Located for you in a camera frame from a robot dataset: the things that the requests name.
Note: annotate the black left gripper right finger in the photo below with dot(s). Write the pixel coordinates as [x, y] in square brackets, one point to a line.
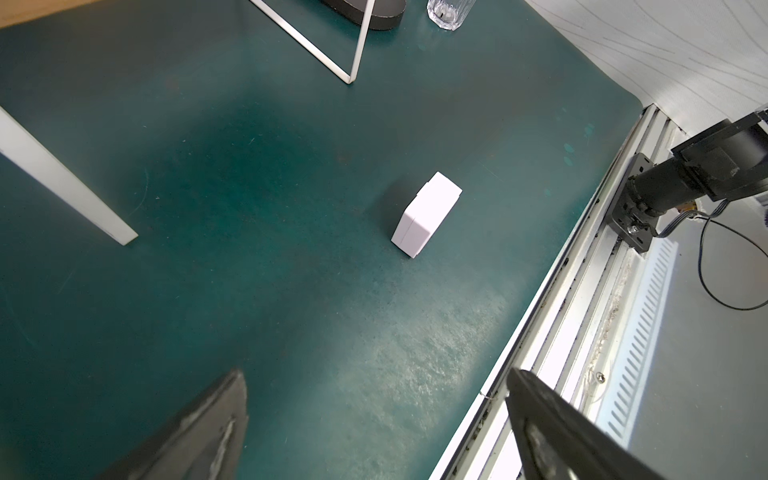
[555, 441]

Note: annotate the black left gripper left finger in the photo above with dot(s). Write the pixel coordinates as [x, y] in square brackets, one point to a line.
[204, 440]

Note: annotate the white square alarm clock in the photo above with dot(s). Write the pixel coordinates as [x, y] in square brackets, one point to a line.
[425, 214]

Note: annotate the clear drinking glass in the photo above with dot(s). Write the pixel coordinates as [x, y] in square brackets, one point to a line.
[449, 14]

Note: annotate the dark cup holder stand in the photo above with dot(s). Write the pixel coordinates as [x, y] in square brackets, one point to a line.
[386, 14]

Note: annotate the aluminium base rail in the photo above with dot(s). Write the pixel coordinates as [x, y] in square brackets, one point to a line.
[560, 324]

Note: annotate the wooden two-tier white-frame shelf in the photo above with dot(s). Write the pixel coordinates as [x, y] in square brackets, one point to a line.
[20, 147]

